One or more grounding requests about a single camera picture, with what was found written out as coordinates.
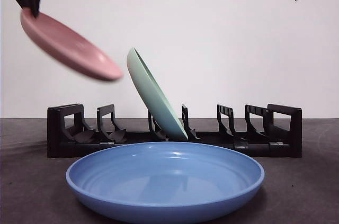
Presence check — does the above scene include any black plate rack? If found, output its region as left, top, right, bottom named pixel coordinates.
left=47, top=103, right=303, bottom=159

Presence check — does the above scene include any green plate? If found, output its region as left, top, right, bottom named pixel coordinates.
left=126, top=47, right=189, bottom=141

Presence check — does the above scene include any blue plate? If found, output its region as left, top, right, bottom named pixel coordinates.
left=65, top=141, right=266, bottom=209

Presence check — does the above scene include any pink plate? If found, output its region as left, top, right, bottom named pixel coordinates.
left=20, top=7, right=125, bottom=82

